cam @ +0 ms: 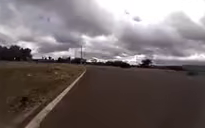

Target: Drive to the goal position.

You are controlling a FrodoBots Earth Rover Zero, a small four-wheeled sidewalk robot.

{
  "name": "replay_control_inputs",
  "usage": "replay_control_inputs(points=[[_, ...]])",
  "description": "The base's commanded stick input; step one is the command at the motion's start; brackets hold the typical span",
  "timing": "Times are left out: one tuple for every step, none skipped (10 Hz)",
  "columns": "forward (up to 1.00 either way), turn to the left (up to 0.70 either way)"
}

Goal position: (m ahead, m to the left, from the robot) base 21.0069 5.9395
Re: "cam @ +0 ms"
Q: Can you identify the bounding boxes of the low distant bushes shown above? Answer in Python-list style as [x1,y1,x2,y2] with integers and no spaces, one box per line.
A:
[33,56,133,69]

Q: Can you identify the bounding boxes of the tall thin pole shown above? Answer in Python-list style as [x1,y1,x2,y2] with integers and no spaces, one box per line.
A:
[80,45,84,65]

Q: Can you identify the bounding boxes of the lone dark tree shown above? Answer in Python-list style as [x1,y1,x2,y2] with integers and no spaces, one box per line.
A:
[139,58,154,68]

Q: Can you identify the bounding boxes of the dark asphalt road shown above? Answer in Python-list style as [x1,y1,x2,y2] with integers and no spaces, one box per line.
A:
[39,64,205,128]

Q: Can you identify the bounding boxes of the pale concrete kerb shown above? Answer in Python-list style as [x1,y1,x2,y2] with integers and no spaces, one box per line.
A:
[24,67,88,128]

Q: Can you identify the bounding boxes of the dry brown grass field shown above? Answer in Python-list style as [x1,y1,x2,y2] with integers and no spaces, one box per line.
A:
[0,60,87,128]

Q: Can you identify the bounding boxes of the row of dark trees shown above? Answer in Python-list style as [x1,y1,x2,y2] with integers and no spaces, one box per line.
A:
[0,43,34,62]

